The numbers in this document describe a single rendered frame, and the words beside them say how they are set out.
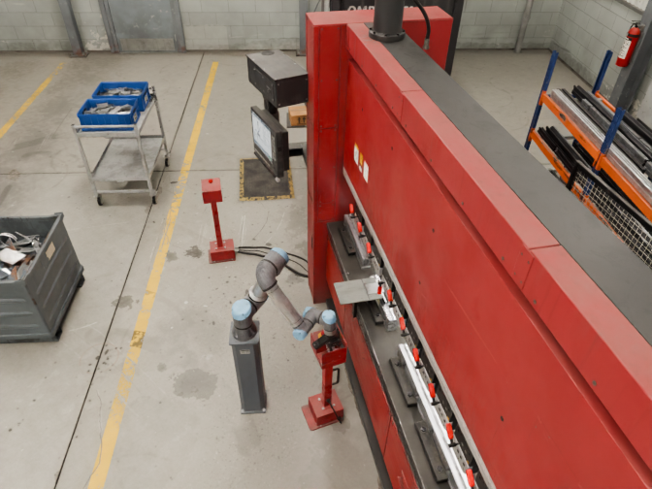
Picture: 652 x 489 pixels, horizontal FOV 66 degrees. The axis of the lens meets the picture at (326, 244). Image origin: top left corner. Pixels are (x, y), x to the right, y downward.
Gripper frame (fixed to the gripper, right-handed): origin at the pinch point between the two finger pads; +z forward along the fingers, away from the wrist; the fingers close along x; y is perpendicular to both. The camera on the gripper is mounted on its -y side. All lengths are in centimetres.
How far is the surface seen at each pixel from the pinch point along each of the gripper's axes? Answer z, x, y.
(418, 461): -13, -84, 14
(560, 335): -143, -119, 26
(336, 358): 0.5, -4.7, 2.7
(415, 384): -21, -51, 29
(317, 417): 61, -3, -13
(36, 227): 0, 214, -175
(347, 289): -25.1, 21.6, 22.4
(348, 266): -12, 53, 36
